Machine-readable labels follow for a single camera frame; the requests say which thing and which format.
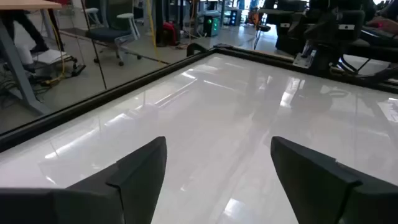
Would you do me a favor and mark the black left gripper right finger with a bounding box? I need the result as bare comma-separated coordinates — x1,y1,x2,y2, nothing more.
270,136,398,224

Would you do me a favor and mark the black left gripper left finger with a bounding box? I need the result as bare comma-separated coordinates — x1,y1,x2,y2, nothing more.
0,136,168,224

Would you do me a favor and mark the thin black pole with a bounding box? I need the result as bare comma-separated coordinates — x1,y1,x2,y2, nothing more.
80,0,108,91

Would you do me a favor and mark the dark office chair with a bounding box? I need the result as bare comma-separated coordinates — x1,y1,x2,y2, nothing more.
84,12,144,68

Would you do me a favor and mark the red bag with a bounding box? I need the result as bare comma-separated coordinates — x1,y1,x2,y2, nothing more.
162,21,178,47

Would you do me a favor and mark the computer tower with green lights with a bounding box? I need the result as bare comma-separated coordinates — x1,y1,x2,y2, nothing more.
202,15,221,38

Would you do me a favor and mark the computer tower with blue lights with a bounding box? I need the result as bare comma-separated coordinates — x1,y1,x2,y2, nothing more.
229,9,243,27

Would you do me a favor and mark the person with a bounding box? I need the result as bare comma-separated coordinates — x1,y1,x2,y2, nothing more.
0,9,50,74

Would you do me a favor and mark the wooden desk with grey legs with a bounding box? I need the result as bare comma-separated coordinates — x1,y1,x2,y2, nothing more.
0,0,63,116

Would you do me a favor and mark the yellow floor cable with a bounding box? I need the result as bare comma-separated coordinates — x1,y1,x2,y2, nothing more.
43,12,68,86

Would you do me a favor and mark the yellow hanging cable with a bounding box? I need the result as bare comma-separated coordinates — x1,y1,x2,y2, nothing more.
145,0,161,62

